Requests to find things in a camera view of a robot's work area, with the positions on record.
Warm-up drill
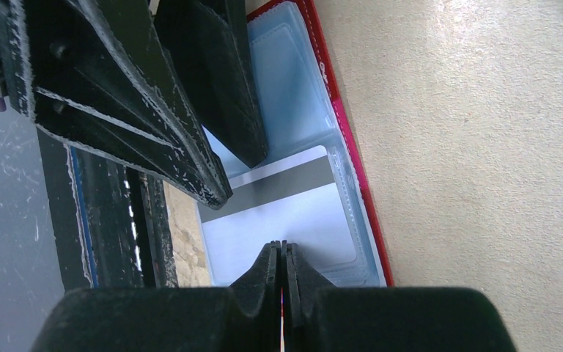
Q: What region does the silver magnetic stripe card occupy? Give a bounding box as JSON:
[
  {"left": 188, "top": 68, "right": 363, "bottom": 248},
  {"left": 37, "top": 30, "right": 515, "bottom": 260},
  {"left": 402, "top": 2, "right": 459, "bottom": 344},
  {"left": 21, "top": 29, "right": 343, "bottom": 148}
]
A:
[{"left": 197, "top": 146, "right": 367, "bottom": 286}]

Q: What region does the red card holder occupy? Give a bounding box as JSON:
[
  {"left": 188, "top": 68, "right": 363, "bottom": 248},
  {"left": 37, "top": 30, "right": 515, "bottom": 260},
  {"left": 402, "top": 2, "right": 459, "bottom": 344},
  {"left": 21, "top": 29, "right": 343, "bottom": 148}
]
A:
[{"left": 209, "top": 1, "right": 393, "bottom": 287}]

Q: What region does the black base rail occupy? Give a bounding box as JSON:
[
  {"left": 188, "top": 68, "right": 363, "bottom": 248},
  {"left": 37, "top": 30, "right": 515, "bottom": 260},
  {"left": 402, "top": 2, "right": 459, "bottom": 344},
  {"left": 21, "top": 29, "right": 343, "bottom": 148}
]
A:
[{"left": 38, "top": 132, "right": 178, "bottom": 291}]

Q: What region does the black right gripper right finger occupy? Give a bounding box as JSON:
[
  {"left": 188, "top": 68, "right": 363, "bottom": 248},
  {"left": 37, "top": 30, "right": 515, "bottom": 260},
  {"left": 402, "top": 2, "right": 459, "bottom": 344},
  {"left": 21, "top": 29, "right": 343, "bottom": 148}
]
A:
[{"left": 281, "top": 242, "right": 516, "bottom": 351}]

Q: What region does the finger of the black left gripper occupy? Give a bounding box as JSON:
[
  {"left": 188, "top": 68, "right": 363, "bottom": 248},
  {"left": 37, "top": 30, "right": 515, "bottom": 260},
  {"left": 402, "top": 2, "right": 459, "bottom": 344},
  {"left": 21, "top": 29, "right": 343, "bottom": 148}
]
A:
[{"left": 154, "top": 1, "right": 268, "bottom": 168}]

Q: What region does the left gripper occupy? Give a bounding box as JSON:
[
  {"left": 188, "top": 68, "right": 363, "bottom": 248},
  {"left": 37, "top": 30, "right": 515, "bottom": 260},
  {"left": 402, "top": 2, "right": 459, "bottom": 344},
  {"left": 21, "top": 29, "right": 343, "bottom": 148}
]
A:
[{"left": 0, "top": 1, "right": 232, "bottom": 209}]

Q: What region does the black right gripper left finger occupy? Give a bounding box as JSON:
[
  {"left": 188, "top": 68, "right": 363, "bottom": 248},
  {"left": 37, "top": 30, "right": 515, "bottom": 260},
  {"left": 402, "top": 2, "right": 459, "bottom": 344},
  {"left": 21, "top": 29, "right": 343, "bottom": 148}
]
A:
[{"left": 31, "top": 241, "right": 282, "bottom": 351}]

